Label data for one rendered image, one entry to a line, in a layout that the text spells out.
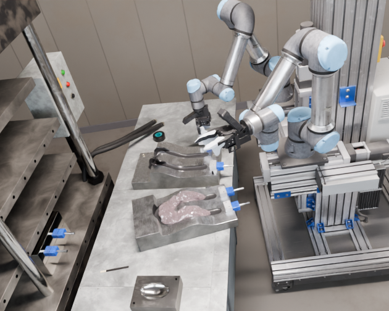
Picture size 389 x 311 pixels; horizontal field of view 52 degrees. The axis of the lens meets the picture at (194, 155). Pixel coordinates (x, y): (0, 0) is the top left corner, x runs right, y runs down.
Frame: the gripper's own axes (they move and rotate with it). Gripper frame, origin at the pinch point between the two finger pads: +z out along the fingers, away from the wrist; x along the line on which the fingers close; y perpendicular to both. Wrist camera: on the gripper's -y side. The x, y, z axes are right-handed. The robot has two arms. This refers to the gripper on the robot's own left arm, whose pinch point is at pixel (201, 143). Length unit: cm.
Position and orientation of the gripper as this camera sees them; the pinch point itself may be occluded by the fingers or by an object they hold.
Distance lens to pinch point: 147.3
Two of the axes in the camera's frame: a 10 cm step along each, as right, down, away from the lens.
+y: 2.3, 8.1, 5.4
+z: -8.7, 4.1, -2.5
